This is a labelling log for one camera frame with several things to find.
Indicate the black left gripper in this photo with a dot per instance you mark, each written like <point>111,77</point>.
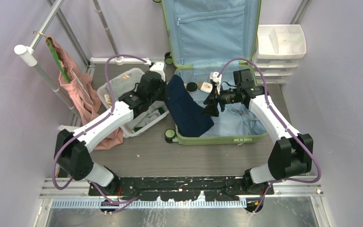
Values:
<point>163,96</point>

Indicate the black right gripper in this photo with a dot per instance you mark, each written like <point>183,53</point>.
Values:
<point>212,100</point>

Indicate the navy blue garment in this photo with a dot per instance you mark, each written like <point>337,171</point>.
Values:
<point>186,113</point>

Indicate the grey garment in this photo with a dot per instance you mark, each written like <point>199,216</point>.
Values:
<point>152,115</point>

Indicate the white perforated plastic basket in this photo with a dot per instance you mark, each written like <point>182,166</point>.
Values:
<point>122,85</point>

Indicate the green ribbed hard-shell suitcase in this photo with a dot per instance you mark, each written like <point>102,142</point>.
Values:
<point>215,35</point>

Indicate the white plastic drawer organizer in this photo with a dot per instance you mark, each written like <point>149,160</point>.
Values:
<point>278,51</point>

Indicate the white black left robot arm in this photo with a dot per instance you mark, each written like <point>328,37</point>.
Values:
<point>73,148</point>

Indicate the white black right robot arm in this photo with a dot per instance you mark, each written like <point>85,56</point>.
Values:
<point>291,152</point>

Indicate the black round jar lid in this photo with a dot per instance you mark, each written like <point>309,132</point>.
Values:
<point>191,87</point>

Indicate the pink cloth garment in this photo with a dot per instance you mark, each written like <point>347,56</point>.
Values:
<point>85,99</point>

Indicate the green clothes hanger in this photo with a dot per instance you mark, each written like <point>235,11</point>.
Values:
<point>58,60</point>

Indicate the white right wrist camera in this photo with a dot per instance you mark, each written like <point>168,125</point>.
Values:
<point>215,79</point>

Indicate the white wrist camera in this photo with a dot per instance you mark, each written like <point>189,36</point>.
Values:
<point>159,67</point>
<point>215,79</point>

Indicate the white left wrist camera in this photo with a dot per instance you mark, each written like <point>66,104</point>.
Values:
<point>159,67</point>

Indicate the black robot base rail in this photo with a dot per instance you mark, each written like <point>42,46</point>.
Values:
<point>180,192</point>

